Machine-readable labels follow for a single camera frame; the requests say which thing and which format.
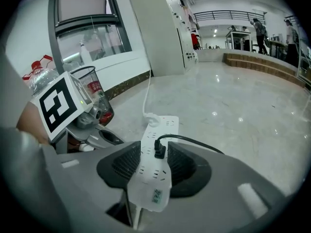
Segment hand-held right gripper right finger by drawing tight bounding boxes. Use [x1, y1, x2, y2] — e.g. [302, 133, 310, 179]
[142, 141, 294, 233]

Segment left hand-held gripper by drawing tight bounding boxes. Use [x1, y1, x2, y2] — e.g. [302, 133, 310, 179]
[30, 71, 125, 153]

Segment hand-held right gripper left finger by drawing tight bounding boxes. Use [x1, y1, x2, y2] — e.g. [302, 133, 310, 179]
[40, 140, 142, 233]

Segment black lamp plug with cable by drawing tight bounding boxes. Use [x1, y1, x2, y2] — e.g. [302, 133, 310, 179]
[154, 134, 225, 159]

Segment white power strip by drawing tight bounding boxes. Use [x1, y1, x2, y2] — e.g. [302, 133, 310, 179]
[127, 115, 180, 230]

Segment person's left forearm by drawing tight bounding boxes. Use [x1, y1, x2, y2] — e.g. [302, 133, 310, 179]
[16, 102, 51, 146]

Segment red label bottle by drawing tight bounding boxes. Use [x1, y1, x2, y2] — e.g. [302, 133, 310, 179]
[86, 81, 103, 95]

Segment clear bottle with red cap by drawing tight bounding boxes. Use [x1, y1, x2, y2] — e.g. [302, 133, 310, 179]
[22, 54, 61, 97]

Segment white bottle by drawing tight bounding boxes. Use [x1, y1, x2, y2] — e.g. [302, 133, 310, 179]
[79, 39, 92, 66]

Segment dark grey framed window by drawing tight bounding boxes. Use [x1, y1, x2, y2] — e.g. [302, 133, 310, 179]
[47, 0, 134, 73]

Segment wooden steps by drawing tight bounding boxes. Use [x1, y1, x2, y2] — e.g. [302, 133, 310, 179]
[223, 52, 306, 88]

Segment white panel with sockets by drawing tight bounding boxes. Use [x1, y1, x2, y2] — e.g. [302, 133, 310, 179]
[125, 0, 199, 77]

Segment red chair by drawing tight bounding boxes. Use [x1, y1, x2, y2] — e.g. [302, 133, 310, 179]
[190, 33, 202, 50]

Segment black metal railing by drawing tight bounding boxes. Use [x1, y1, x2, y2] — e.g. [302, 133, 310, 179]
[193, 10, 266, 23]

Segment black wire mesh bin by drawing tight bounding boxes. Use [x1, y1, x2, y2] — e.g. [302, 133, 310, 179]
[69, 66, 115, 127]

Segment white plug with cable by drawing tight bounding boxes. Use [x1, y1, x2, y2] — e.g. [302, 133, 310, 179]
[142, 69, 161, 128]

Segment white frame table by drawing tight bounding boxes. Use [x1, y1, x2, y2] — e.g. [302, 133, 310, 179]
[225, 30, 252, 50]

